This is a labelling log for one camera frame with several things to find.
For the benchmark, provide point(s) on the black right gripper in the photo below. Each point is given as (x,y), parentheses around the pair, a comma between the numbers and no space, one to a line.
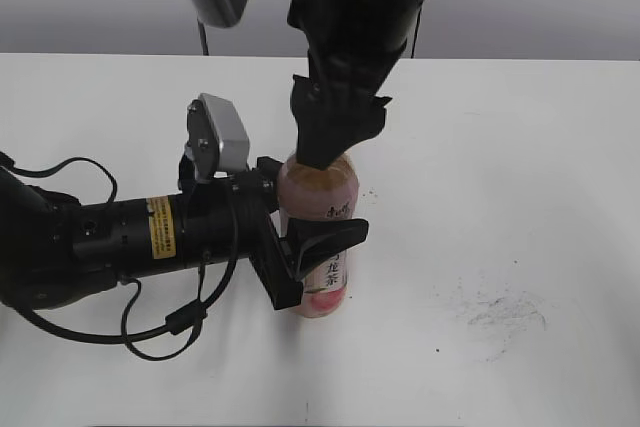
(336,105)

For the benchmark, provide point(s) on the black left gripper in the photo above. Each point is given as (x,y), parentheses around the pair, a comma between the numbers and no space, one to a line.
(222,220)

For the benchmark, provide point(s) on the peach oolong tea bottle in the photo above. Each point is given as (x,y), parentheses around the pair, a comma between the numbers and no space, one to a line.
(319,195)

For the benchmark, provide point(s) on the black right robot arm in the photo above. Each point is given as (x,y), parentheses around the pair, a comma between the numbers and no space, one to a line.
(353,45)

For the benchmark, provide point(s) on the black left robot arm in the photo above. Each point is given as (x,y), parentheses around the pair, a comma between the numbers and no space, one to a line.
(56,250)

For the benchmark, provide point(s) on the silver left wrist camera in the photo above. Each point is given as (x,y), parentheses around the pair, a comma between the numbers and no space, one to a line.
(217,139)

